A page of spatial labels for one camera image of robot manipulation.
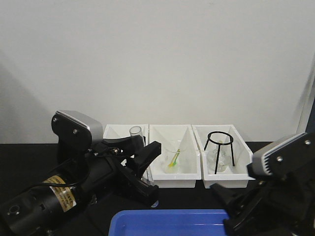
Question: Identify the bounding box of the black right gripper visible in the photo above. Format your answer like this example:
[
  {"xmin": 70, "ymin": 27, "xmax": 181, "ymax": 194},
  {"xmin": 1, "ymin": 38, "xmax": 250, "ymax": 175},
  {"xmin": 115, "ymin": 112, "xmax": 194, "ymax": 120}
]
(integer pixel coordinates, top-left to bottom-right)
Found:
[{"xmin": 211, "ymin": 169, "xmax": 315, "ymax": 236}]

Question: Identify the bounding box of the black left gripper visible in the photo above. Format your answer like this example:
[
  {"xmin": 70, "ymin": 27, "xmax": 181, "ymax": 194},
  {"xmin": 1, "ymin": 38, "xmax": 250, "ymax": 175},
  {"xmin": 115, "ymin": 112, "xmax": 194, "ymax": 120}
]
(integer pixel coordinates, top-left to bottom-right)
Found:
[{"xmin": 83, "ymin": 141, "xmax": 161, "ymax": 206}]

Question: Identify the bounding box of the clear glass test tube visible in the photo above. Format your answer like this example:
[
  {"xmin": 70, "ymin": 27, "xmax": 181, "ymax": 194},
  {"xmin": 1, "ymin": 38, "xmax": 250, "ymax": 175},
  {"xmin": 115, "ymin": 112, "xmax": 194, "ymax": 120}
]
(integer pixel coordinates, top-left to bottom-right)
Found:
[{"xmin": 129, "ymin": 126, "xmax": 154, "ymax": 186}]

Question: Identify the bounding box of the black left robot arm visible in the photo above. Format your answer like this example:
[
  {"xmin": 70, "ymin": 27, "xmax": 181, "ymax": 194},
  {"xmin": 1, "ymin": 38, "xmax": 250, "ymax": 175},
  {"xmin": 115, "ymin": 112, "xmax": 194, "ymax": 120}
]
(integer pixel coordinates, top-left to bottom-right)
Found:
[{"xmin": 0, "ymin": 138, "xmax": 161, "ymax": 236}]

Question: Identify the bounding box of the grey pegboard drying rack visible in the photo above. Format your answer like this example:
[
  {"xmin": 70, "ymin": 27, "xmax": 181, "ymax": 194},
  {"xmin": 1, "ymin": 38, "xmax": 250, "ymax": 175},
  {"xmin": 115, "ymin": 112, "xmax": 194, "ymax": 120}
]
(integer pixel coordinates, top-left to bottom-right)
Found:
[{"xmin": 303, "ymin": 85, "xmax": 315, "ymax": 133}]

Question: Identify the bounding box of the yellow green plastic dropper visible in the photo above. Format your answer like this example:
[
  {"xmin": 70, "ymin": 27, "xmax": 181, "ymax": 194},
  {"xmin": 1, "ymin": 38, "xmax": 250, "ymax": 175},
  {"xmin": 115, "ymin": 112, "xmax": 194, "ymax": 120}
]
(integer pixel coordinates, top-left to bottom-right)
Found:
[{"xmin": 168, "ymin": 149, "xmax": 181, "ymax": 168}]

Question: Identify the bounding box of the middle white storage bin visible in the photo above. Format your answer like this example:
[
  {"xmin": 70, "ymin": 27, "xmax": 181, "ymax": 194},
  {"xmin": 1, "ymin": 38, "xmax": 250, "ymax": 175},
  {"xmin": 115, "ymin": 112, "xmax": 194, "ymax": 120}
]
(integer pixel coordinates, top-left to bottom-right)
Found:
[{"xmin": 149, "ymin": 124, "xmax": 201, "ymax": 188}]

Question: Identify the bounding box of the white storage bin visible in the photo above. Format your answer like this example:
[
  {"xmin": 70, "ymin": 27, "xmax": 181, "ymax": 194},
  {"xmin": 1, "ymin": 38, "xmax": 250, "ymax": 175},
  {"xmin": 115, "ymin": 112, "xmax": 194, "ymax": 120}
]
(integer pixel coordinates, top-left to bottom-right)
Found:
[
  {"xmin": 192, "ymin": 124, "xmax": 252, "ymax": 189},
  {"xmin": 149, "ymin": 124, "xmax": 201, "ymax": 188},
  {"xmin": 103, "ymin": 124, "xmax": 149, "ymax": 139}
]

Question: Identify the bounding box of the glass beaker in middle bin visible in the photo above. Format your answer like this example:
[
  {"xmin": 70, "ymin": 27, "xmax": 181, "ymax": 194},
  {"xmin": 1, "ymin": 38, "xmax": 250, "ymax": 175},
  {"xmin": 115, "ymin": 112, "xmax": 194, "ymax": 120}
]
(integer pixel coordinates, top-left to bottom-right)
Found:
[{"xmin": 161, "ymin": 140, "xmax": 184, "ymax": 174}]

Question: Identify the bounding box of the blue plastic tray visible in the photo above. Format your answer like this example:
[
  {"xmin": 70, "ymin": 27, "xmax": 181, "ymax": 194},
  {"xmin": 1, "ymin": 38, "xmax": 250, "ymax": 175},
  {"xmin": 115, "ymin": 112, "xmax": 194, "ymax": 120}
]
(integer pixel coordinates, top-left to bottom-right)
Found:
[{"xmin": 108, "ymin": 209, "xmax": 228, "ymax": 236}]

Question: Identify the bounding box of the glass flask in right bin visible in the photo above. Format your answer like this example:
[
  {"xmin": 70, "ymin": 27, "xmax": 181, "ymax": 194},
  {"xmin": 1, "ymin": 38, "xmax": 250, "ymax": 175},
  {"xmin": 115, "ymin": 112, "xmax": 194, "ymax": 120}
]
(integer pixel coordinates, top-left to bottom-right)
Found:
[{"xmin": 206, "ymin": 144, "xmax": 229, "ymax": 173}]

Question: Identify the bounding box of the right white storage bin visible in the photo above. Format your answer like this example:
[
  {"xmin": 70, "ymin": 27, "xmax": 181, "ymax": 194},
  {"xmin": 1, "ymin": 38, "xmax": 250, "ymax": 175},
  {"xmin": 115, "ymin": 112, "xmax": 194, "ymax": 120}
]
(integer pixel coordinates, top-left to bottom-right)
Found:
[{"xmin": 192, "ymin": 124, "xmax": 252, "ymax": 189}]

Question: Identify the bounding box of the left white storage bin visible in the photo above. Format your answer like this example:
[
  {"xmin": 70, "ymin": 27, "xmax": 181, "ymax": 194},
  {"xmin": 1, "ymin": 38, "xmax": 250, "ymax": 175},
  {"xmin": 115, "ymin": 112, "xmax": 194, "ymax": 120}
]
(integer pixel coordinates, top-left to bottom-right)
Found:
[{"xmin": 103, "ymin": 124, "xmax": 149, "ymax": 139}]

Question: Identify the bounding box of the black wire tripod stand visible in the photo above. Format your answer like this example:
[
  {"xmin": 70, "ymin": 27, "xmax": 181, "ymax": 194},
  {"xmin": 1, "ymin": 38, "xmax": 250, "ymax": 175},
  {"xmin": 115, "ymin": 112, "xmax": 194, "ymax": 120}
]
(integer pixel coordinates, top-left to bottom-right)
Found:
[{"xmin": 204, "ymin": 131, "xmax": 235, "ymax": 175}]

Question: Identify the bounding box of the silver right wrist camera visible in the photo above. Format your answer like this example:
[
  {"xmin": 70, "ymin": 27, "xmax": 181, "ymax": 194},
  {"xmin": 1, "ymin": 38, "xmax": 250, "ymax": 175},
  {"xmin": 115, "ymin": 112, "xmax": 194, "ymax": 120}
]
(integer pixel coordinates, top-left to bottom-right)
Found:
[{"xmin": 247, "ymin": 133, "xmax": 315, "ymax": 179}]

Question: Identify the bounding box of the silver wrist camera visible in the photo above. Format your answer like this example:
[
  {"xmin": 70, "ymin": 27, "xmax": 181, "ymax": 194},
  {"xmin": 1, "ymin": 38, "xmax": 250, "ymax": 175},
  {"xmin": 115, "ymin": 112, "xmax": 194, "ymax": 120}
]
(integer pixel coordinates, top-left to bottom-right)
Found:
[
  {"xmin": 51, "ymin": 110, "xmax": 103, "ymax": 151},
  {"xmin": 247, "ymin": 133, "xmax": 315, "ymax": 179}
]

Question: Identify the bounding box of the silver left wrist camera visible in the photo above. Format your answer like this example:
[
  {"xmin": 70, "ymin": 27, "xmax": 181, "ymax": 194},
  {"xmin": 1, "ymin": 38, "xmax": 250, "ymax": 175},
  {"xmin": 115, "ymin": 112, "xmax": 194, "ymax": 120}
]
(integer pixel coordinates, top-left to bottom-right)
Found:
[{"xmin": 51, "ymin": 110, "xmax": 103, "ymax": 151}]

